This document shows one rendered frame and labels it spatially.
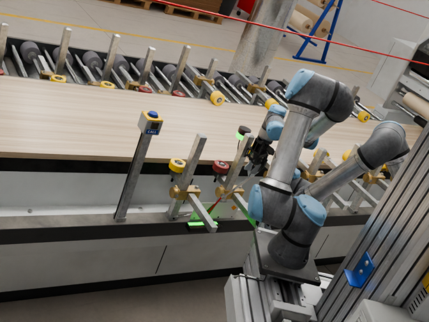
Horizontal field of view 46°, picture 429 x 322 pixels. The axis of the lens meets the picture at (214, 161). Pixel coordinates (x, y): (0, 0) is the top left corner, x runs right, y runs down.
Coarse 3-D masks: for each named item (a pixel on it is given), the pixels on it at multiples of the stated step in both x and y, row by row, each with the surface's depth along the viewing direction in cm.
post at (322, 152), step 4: (320, 148) 261; (324, 148) 261; (320, 152) 260; (324, 152) 260; (316, 156) 263; (320, 156) 260; (324, 156) 262; (312, 160) 265; (316, 160) 263; (320, 160) 263; (312, 164) 265; (316, 164) 263; (320, 164) 264; (308, 168) 267; (312, 168) 265; (316, 168) 265; (312, 172) 265; (316, 172) 267
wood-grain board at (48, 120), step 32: (0, 96) 236; (32, 96) 247; (64, 96) 259; (96, 96) 272; (128, 96) 287; (160, 96) 303; (0, 128) 214; (32, 128) 222; (64, 128) 232; (96, 128) 243; (128, 128) 254; (192, 128) 280; (224, 128) 295; (256, 128) 313; (352, 128) 379; (416, 128) 440; (96, 160) 224; (128, 160) 232; (160, 160) 241; (224, 160) 261
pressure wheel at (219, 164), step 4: (216, 160) 256; (220, 160) 258; (216, 164) 253; (220, 164) 255; (224, 164) 256; (228, 164) 257; (216, 168) 253; (220, 168) 252; (224, 168) 252; (228, 168) 254; (220, 172) 253; (224, 172) 254
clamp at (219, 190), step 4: (216, 188) 243; (220, 188) 241; (224, 188) 242; (232, 188) 245; (216, 192) 243; (220, 192) 241; (224, 192) 241; (232, 192) 244; (236, 192) 245; (240, 192) 246; (216, 196) 243; (228, 196) 244
